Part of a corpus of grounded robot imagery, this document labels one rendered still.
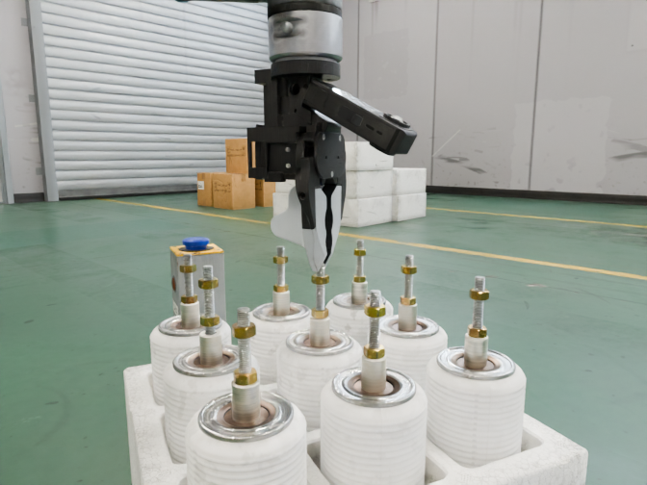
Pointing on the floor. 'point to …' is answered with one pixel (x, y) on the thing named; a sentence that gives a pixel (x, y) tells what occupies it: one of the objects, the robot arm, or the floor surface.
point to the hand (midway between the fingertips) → (324, 258)
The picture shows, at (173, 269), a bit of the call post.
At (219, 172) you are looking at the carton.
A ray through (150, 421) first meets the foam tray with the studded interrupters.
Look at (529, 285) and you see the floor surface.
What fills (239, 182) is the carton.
